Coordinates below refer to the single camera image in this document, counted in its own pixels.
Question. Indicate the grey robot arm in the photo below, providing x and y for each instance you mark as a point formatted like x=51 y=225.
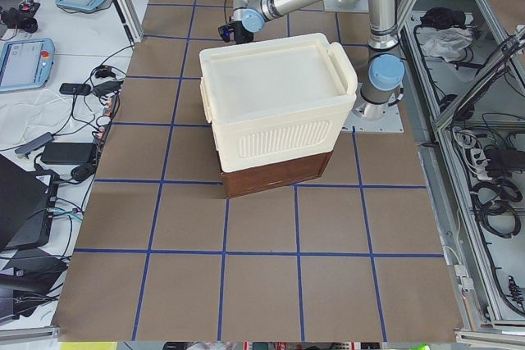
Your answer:
x=372 y=22

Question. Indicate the crumpled white cloth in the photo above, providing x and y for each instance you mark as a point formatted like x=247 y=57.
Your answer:
x=448 y=44

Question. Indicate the dark brown wooden drawer cabinet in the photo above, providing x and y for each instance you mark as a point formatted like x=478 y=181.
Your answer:
x=271 y=176

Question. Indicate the black laptop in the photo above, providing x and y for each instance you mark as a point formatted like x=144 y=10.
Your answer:
x=26 y=197

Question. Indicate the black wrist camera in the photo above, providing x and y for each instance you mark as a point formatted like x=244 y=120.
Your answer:
x=231 y=31

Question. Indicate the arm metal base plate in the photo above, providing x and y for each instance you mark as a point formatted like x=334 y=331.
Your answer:
x=349 y=6
x=371 y=119

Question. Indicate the black power adapter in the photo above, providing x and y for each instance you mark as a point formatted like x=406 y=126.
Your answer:
x=67 y=153

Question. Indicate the blue teach pendant near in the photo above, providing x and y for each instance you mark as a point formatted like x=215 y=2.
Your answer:
x=26 y=64

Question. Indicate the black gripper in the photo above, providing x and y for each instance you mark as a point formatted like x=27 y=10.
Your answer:
x=242 y=37

